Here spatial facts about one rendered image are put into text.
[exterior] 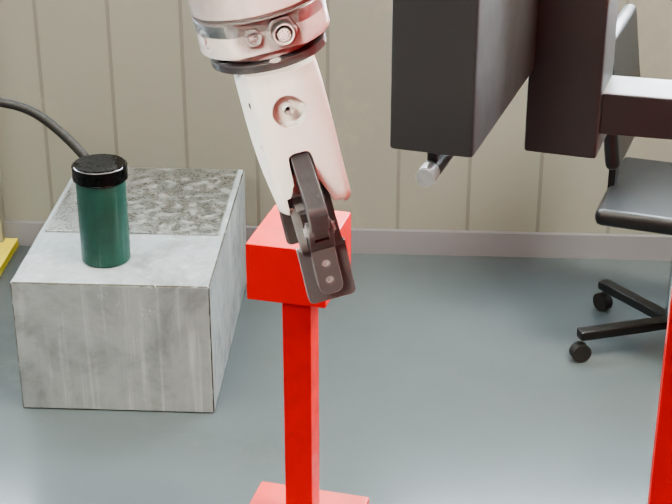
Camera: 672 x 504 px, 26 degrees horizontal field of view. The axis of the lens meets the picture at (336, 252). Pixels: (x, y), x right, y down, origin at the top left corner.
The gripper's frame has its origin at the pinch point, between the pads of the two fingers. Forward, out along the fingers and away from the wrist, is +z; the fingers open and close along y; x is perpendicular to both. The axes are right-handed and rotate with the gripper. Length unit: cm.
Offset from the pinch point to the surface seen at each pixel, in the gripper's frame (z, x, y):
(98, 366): 137, 43, 240
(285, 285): 86, -4, 160
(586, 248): 178, -105, 304
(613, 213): 131, -94, 235
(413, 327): 168, -42, 269
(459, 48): 22, -31, 91
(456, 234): 166, -67, 313
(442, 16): 18, -30, 92
